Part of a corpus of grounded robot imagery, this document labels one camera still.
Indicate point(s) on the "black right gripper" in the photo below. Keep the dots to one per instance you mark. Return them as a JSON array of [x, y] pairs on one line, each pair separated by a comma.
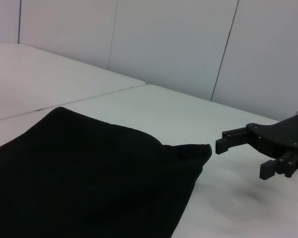
[[280, 138]]

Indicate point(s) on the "black shirt with FREE print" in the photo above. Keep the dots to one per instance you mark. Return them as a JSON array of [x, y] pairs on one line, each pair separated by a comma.
[[89, 178]]

